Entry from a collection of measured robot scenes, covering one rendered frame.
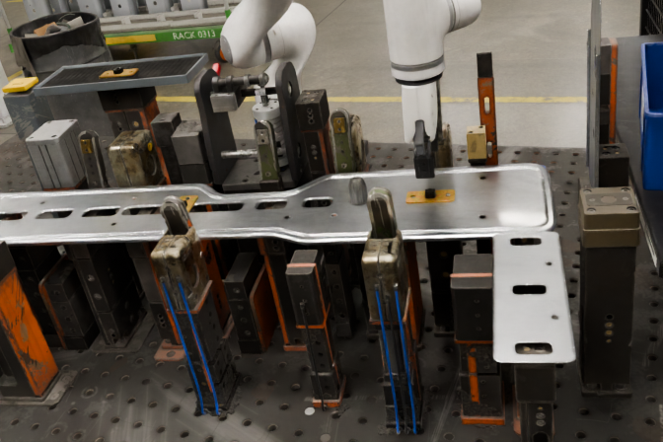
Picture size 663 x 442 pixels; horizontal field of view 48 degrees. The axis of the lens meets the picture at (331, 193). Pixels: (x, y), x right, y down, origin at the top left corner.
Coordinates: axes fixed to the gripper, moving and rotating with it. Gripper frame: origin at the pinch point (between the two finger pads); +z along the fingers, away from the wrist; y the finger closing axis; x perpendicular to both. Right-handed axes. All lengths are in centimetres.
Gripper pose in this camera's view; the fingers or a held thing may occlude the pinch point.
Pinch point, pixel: (426, 159)
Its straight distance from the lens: 127.1
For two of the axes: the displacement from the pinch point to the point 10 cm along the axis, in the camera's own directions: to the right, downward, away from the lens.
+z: 1.5, 8.6, 4.9
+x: 9.7, -0.4, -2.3
